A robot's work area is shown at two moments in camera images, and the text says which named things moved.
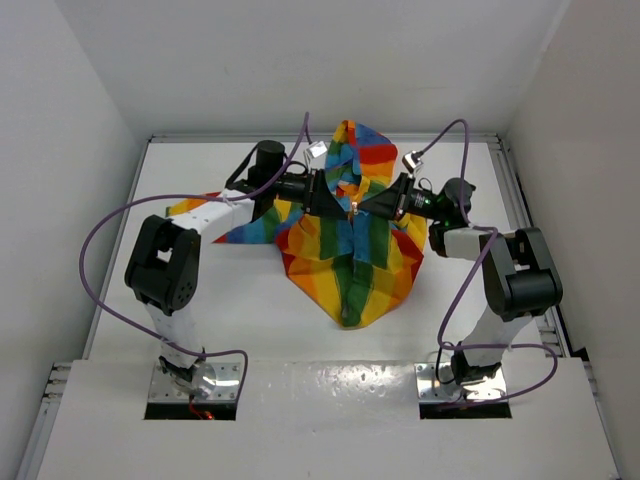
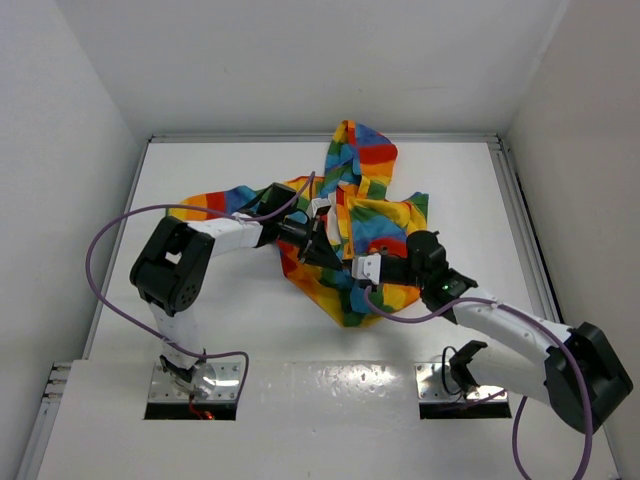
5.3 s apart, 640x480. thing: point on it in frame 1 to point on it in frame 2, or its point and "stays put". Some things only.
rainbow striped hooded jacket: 354,266 stays put
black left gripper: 319,200 to 323,253
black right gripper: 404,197 to 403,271
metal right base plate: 436,384 stays put
